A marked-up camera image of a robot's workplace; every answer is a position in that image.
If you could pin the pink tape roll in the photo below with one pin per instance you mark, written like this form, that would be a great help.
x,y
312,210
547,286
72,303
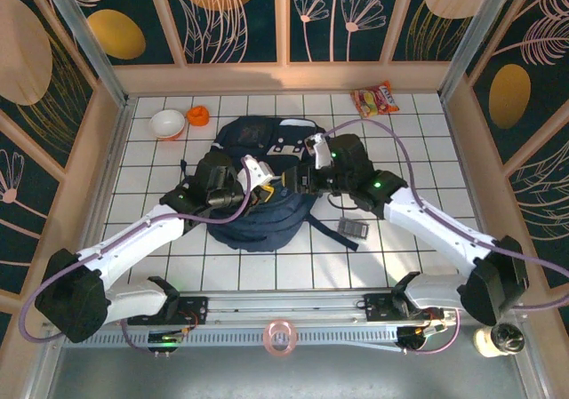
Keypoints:
x,y
280,337

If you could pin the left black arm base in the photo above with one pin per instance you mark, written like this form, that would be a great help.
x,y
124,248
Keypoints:
x,y
195,310

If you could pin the aluminium rail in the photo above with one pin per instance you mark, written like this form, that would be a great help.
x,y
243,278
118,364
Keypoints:
x,y
289,303

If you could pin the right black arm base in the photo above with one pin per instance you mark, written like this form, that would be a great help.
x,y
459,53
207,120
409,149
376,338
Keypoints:
x,y
378,305

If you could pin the white bottle black cap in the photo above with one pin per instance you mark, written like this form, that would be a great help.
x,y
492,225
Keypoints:
x,y
486,341

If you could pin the black controller board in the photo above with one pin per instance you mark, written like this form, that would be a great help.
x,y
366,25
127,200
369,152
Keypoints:
x,y
415,339
164,340

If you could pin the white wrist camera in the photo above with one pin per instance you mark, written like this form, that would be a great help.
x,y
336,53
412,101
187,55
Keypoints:
x,y
321,154
262,172

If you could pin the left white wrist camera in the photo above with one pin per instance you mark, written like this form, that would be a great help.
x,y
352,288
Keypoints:
x,y
262,172

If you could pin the aluminium corner post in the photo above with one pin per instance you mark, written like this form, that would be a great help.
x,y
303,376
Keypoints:
x,y
475,34
89,43

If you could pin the navy blue backpack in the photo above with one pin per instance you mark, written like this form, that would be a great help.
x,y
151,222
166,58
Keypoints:
x,y
266,221

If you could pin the white orange bowl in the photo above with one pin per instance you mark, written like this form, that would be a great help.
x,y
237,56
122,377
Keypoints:
x,y
167,124

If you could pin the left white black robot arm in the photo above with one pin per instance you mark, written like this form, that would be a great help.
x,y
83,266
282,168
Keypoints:
x,y
133,243

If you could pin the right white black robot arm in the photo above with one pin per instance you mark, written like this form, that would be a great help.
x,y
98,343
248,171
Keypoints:
x,y
435,230

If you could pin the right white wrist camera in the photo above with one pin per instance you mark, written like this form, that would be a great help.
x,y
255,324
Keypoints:
x,y
321,154

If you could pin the orange snack bag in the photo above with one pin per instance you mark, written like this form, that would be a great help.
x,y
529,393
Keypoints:
x,y
374,99

